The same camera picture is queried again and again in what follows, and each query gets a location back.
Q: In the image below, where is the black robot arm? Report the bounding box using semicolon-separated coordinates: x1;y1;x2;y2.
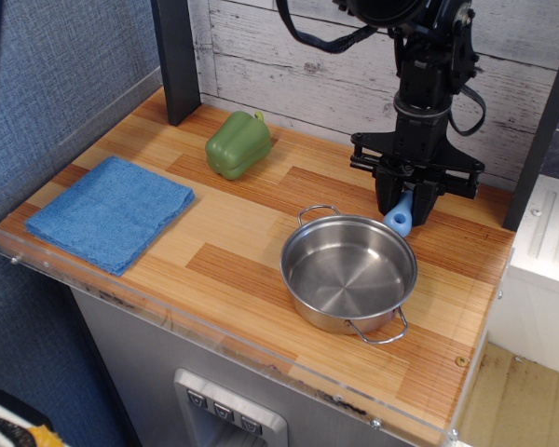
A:
337;1;485;226

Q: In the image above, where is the clear acrylic table guard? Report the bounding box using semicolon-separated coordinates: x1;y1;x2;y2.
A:
0;69;511;446

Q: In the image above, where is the blue folded cloth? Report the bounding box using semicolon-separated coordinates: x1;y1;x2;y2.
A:
25;156;195;277

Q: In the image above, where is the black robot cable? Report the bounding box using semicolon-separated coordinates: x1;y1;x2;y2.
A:
274;0;488;139

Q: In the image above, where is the green toy bell pepper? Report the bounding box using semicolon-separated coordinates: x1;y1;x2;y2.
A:
205;111;272;181

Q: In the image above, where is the silver toy fridge dispenser panel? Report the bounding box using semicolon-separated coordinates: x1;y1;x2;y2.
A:
174;368;289;446

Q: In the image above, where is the blue handled grey spoon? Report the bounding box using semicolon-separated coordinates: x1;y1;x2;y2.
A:
383;190;413;237

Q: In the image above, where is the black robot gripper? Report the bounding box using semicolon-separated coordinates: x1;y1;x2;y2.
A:
350;114;484;226

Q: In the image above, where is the yellow object at corner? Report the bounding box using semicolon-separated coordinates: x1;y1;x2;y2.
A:
27;425;65;447

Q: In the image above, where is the silver metal pot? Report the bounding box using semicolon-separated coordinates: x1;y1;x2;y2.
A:
279;207;418;345

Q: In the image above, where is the white toy sink unit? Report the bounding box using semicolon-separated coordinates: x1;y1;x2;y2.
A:
487;175;559;372

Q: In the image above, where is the dark right vertical post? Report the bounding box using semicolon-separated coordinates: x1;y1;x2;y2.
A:
502;68;559;231

